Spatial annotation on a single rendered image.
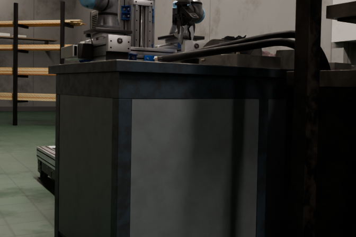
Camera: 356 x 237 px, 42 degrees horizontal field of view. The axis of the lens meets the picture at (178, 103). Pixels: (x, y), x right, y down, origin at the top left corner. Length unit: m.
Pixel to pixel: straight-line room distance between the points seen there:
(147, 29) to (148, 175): 1.48
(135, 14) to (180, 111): 1.33
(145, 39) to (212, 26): 3.82
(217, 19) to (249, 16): 0.74
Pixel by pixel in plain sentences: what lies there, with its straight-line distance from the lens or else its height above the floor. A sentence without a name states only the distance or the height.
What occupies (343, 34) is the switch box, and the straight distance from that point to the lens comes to 4.63.
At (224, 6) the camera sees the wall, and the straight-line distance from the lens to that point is 6.48.
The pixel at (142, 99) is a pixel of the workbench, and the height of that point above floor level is 0.67.
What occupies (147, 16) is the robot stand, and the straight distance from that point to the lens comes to 2.95.
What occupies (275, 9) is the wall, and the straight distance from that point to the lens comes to 5.63.
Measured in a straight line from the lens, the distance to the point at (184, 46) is 2.33.
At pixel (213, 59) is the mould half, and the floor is 0.84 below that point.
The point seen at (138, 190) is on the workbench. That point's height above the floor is 0.36.
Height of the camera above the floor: 0.71
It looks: 2 degrees down
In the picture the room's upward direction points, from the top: 1 degrees clockwise
